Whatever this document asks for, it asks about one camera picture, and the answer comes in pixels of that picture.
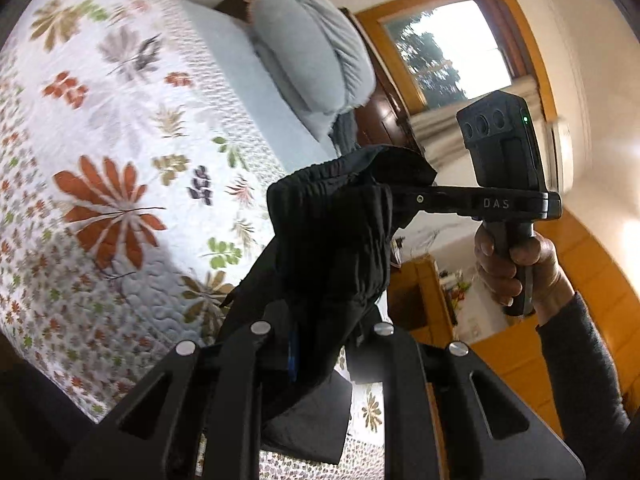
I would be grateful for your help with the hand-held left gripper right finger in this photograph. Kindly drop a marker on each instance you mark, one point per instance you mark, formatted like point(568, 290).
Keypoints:
point(400, 360)

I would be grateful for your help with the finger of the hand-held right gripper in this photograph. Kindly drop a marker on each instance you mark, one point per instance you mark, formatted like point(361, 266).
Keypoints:
point(500, 205)

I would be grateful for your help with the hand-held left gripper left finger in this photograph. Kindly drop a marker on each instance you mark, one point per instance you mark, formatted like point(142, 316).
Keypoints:
point(293, 360)

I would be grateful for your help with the black pants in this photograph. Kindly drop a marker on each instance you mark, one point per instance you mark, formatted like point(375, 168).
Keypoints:
point(330, 240)

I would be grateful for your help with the person's right forearm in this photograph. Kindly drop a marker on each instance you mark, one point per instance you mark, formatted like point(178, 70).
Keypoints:
point(580, 360)

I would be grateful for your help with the person's right hand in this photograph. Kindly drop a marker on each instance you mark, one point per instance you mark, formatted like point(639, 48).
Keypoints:
point(547, 270)

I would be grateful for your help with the white air conditioner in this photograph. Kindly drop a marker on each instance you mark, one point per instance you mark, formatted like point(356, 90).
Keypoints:
point(562, 155)

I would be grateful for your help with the wooden nightstand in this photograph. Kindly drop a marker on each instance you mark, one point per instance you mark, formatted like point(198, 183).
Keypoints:
point(415, 285)

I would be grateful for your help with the small potted plant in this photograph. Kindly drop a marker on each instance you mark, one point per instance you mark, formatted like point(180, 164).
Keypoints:
point(457, 290)

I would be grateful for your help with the wooden wardrobe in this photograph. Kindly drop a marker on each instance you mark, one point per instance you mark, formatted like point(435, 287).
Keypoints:
point(600, 260)

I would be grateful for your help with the wooden framed window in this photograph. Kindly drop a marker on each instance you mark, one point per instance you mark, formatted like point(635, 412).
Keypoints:
point(450, 35)

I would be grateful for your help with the dark wooden headboard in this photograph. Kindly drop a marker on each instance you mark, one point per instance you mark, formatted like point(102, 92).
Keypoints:
point(380, 110)

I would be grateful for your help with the grey blanket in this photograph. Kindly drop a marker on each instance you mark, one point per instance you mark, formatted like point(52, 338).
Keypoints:
point(345, 132)

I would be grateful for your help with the grey pillows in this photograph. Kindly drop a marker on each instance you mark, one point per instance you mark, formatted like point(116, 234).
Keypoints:
point(310, 50)

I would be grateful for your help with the bed with light blue sheet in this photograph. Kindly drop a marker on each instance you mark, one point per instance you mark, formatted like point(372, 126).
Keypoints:
point(250, 85)

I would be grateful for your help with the floral quilt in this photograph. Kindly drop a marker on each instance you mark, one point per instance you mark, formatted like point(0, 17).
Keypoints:
point(125, 135)

